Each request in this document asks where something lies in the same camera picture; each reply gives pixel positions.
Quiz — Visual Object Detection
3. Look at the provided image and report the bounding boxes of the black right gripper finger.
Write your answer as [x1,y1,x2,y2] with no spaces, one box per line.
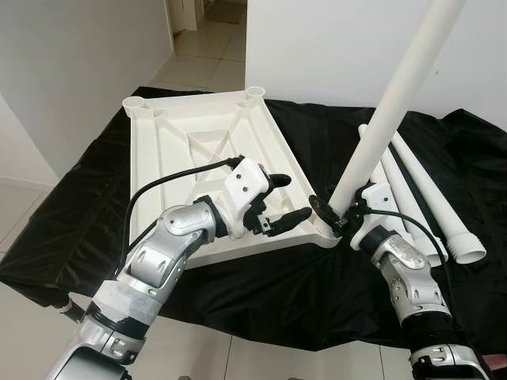
[309,195,343,234]

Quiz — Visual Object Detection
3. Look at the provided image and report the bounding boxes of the white plastic table top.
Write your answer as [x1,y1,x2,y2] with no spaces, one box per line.
[123,85,343,270]

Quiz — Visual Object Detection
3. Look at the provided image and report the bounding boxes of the pink stool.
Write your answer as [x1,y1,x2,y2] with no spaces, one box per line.
[485,356,507,374]

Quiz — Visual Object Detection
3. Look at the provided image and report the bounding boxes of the black metal table leg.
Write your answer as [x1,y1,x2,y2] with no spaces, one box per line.
[59,298,85,322]

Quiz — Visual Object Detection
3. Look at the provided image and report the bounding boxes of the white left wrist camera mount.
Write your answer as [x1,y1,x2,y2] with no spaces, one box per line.
[224,157,276,238]

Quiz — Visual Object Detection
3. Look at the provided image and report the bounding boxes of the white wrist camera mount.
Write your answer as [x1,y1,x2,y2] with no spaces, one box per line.
[224,157,276,238]
[351,182,408,253]

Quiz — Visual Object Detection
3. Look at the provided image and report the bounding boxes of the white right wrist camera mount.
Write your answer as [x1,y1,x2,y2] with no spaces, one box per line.
[351,182,408,253]

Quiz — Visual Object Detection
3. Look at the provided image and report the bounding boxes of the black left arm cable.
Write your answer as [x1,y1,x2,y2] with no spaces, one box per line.
[115,155,245,278]

